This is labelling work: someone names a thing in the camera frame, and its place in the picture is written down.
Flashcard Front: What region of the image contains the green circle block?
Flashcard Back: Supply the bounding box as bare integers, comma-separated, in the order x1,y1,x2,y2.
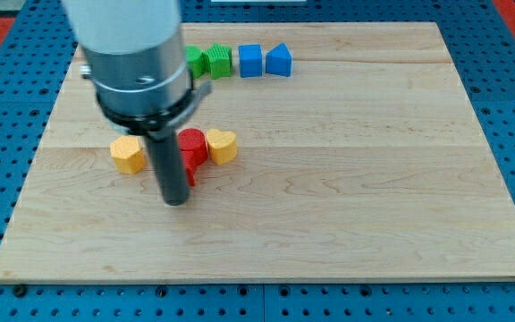
185,45,205,79

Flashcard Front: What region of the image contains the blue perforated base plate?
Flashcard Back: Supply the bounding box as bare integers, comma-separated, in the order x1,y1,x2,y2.
0,1,515,321

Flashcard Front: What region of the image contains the blue triangle block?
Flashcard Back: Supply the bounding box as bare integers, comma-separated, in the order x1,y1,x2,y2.
266,43,292,77

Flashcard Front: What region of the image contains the red circle block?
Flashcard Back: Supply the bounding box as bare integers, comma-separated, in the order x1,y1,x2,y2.
178,128,208,165

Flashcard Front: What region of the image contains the yellow heart block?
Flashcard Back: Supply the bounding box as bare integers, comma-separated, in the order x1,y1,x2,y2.
206,129,238,165

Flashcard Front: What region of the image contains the red star block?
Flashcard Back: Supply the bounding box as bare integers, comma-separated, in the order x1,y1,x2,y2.
181,150,198,187

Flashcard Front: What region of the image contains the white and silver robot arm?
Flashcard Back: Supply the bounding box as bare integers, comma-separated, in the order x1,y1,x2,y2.
62,0,212,140

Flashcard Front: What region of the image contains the yellow hexagon block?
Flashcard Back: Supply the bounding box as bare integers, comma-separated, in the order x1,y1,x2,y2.
109,136,147,174

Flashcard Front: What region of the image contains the green star block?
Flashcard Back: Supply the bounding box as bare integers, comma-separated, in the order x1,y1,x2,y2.
203,43,232,80

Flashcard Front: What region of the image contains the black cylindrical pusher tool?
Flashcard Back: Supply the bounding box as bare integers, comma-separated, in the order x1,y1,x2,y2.
145,132,190,206

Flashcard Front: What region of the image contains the wooden board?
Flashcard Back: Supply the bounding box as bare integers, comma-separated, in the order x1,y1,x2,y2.
0,22,515,284

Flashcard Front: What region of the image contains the blue cube block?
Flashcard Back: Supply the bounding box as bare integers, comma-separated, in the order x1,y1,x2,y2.
238,44,263,78

